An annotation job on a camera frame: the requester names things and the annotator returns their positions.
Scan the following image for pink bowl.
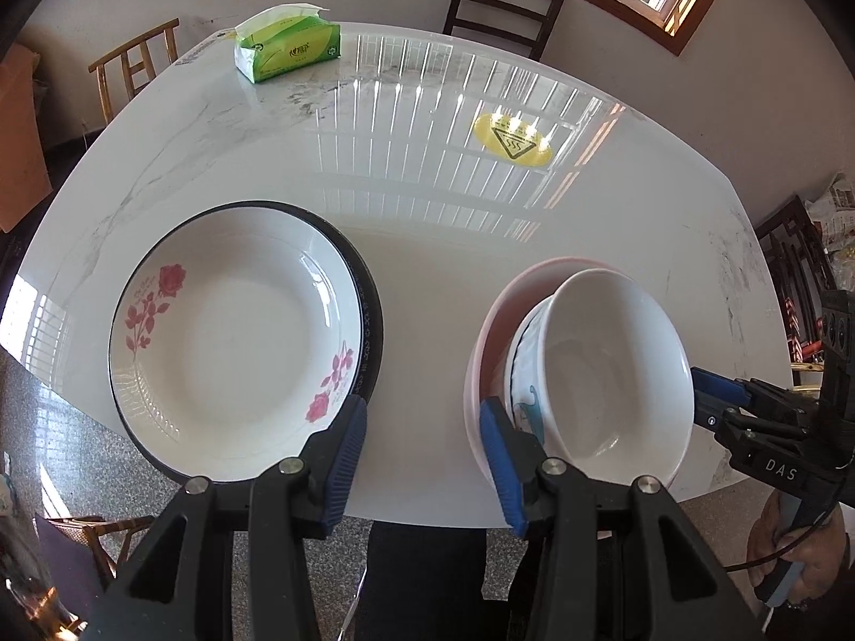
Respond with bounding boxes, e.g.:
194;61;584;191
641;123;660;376
462;254;690;502

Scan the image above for white ribbed bowl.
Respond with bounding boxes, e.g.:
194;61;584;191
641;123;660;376
501;266;696;489

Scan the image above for large blue white plate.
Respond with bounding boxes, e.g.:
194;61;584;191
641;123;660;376
113;198;386;485

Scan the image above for white plate pink flowers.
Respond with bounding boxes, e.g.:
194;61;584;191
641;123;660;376
107;204;366;482

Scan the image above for person's right hand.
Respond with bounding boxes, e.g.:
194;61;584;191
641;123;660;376
747;490;852;605

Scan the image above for dark carved wooden bench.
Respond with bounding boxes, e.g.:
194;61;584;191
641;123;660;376
755;196;848;395

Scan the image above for wicker stool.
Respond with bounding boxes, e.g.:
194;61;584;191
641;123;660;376
33;515;155;590

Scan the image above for yellow warning sticker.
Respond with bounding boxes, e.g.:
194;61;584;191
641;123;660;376
472;112;554;168

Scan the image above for dark wooden chair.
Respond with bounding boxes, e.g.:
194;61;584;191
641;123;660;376
442;0;565;61

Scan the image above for green tissue pack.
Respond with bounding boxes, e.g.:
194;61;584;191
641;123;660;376
234;3;342;84

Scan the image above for light wooden chair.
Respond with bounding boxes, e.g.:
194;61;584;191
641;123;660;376
88;18;180;124

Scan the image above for black cable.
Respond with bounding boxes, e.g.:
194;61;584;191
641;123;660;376
723;452;855;575

